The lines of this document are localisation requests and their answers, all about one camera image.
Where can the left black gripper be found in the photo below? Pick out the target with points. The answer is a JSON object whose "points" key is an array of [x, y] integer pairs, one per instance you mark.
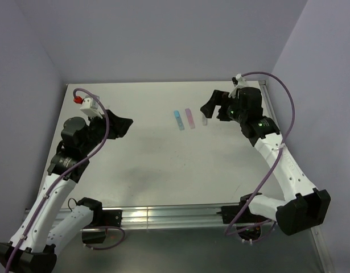
{"points": [[118, 125]]}

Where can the pink marker pen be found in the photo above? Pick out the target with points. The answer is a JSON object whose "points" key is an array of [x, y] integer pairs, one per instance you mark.
{"points": [[191, 121]]}

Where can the orange marker pen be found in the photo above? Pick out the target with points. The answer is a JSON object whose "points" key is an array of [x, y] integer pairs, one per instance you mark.
{"points": [[204, 120]]}

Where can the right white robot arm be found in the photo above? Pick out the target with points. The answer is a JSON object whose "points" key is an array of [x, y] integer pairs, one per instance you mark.
{"points": [[285, 195]]}

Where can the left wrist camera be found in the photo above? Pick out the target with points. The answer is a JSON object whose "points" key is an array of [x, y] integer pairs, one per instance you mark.
{"points": [[88, 106]]}

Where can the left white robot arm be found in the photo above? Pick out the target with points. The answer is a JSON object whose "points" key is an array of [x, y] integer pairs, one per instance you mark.
{"points": [[36, 244]]}

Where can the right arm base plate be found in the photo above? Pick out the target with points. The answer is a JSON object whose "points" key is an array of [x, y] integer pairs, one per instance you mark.
{"points": [[228, 213]]}

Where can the blue marker pen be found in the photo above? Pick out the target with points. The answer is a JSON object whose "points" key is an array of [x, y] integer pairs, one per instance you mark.
{"points": [[179, 122]]}

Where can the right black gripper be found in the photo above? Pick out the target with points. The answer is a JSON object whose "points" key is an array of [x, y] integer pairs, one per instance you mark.
{"points": [[218, 98]]}

